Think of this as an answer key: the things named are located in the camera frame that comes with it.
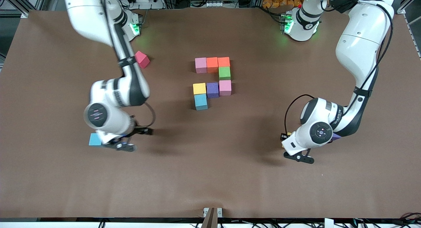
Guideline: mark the aluminium frame post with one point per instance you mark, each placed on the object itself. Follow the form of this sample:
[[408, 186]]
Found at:
[[16, 2], [406, 6]]

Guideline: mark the green foam cube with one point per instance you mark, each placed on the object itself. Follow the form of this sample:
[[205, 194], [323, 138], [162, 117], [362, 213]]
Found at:
[[224, 73]]

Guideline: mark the orange foam cube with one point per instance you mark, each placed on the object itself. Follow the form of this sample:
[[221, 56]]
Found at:
[[212, 64], [224, 62]]

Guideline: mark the aluminium side rail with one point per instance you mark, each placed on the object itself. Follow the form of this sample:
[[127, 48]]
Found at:
[[415, 40]]

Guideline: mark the metal table edge bracket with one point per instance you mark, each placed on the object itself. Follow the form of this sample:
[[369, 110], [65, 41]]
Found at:
[[212, 215]]

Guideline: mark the blue foam cube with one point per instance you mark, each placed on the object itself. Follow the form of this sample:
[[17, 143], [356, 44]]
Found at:
[[201, 101], [94, 139]]

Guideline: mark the red foam cube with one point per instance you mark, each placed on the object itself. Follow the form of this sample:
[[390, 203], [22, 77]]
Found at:
[[143, 59]]

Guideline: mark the purple foam cube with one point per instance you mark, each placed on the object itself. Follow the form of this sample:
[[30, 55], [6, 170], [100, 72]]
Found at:
[[336, 137], [212, 90]]

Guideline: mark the pink foam cube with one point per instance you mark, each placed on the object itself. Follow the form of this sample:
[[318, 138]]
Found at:
[[201, 65], [225, 88]]

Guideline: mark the small white box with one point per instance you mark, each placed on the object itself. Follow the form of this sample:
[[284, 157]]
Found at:
[[329, 223]]

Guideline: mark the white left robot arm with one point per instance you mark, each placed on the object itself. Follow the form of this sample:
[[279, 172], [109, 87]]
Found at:
[[361, 40]]

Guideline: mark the large table cover mat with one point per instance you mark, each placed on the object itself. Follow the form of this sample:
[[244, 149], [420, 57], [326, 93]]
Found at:
[[210, 175]]

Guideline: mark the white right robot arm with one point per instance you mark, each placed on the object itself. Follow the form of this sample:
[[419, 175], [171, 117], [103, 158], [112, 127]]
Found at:
[[88, 14]]

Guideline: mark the yellow foam cube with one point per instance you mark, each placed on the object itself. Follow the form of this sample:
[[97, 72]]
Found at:
[[289, 134], [199, 88]]

